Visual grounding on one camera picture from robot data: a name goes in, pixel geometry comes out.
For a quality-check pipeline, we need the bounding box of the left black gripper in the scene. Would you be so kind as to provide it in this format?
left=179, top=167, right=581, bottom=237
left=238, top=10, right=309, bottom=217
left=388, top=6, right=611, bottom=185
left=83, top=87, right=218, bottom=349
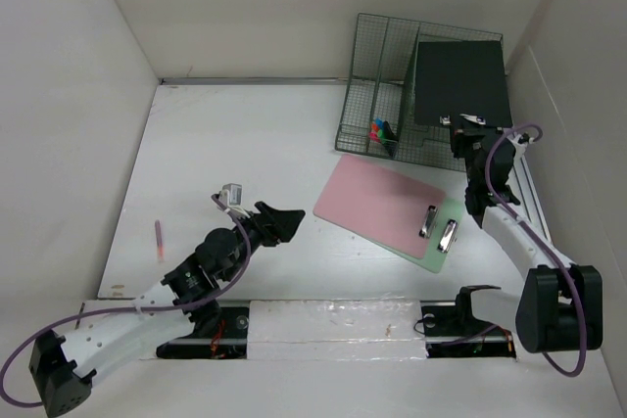
left=221, top=202, right=303, bottom=281

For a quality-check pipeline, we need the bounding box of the black clipboard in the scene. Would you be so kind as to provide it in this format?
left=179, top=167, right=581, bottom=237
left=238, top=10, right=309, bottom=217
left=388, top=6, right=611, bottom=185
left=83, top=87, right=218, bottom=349
left=414, top=40, right=512, bottom=127

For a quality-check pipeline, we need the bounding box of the green clipboard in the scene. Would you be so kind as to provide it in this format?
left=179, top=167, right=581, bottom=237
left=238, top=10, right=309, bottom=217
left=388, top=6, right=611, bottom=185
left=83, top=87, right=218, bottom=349
left=415, top=198, right=464, bottom=273

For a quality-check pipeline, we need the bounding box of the pink clipboard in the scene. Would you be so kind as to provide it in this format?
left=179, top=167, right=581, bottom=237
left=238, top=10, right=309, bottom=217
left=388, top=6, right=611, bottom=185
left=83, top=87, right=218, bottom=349
left=313, top=155, right=446, bottom=258

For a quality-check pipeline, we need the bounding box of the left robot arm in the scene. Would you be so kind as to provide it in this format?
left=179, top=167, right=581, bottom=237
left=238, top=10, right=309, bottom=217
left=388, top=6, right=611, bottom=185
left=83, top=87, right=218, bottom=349
left=29, top=202, right=306, bottom=417

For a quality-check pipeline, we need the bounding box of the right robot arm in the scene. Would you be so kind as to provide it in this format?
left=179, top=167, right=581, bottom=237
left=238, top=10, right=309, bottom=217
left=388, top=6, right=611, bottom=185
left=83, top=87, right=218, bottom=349
left=451, top=120, right=603, bottom=354

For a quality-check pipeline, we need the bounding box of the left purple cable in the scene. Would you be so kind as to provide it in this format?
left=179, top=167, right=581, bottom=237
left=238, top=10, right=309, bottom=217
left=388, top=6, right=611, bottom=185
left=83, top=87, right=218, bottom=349
left=0, top=192, right=254, bottom=410

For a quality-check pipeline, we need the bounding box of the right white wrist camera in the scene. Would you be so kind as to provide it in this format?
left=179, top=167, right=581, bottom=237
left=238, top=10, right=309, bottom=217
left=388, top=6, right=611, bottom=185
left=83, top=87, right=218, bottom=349
left=507, top=131, right=535, bottom=155

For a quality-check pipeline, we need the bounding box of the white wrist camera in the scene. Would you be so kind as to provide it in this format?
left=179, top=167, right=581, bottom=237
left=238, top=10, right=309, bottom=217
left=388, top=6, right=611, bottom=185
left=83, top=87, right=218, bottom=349
left=507, top=131, right=535, bottom=155
left=218, top=183, right=248, bottom=217

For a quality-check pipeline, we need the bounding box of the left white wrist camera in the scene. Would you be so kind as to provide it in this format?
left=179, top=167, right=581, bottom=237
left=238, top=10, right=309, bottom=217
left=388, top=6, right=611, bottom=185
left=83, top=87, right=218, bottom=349
left=218, top=183, right=248, bottom=217

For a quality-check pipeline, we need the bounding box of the green wire desk organizer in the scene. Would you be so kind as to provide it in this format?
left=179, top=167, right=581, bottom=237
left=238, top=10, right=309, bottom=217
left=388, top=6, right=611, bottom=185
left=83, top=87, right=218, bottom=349
left=335, top=13, right=504, bottom=172

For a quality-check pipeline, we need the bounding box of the pink pen on wall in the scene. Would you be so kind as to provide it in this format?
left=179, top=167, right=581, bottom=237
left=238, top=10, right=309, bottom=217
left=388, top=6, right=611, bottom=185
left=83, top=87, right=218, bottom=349
left=154, top=219, right=165, bottom=262

